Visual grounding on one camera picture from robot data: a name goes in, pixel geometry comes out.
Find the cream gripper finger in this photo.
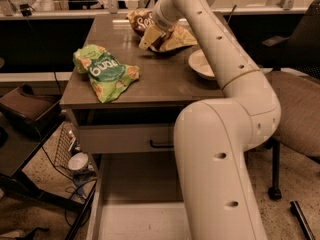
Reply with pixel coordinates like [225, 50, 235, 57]
[139, 25, 165, 50]

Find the brown chip bag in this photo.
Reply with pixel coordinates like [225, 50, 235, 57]
[127, 9, 197, 53]

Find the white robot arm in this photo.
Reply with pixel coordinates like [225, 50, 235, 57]
[140, 0, 281, 240]

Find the green chip bag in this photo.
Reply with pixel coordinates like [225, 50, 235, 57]
[73, 44, 140, 103]

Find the grey drawer cabinet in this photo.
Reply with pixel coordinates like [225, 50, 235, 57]
[59, 12, 234, 240]

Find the brown bag on desk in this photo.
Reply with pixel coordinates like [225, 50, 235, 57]
[0, 84, 61, 139]

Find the open middle drawer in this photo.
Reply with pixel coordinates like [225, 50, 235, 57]
[86, 151, 191, 240]

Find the white paper bowl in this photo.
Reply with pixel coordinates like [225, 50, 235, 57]
[188, 49, 215, 80]

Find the white cup on floor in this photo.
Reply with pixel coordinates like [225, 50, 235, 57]
[68, 152, 89, 174]

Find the brown office chair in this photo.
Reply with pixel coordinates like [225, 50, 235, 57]
[267, 0, 320, 200]

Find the dark side desk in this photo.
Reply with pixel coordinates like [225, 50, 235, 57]
[0, 114, 96, 240]

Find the black bar on floor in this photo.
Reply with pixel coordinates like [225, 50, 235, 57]
[290, 201, 315, 240]

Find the top drawer with black handle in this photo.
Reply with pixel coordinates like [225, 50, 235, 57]
[76, 124, 174, 154]

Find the wire basket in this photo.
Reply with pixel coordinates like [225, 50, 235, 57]
[53, 123, 75, 173]

